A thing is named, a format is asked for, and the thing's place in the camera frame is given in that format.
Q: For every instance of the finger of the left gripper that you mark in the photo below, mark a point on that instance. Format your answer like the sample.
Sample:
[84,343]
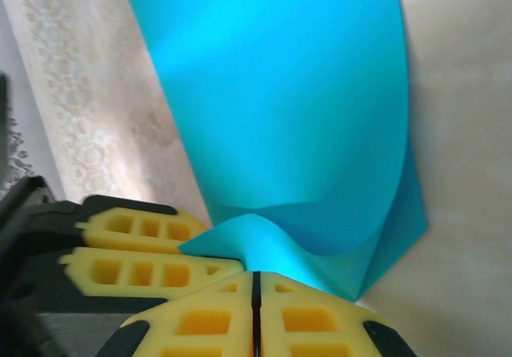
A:
[140,229]
[140,273]

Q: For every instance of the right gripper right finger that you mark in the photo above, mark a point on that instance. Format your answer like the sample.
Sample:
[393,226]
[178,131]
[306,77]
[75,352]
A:
[312,325]

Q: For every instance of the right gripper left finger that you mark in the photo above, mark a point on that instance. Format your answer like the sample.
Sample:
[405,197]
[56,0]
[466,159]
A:
[200,325]

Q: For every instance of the blue paper sheet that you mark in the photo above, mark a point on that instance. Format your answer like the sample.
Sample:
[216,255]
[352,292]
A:
[280,113]

